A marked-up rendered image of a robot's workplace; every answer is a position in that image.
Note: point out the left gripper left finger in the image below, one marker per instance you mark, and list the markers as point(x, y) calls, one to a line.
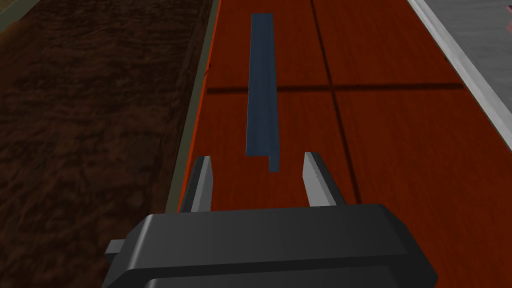
point(202, 188)

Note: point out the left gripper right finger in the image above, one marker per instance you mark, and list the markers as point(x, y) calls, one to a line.
point(318, 188)

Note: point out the red wooden cupboard door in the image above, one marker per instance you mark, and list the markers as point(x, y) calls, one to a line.
point(404, 144)
point(228, 120)

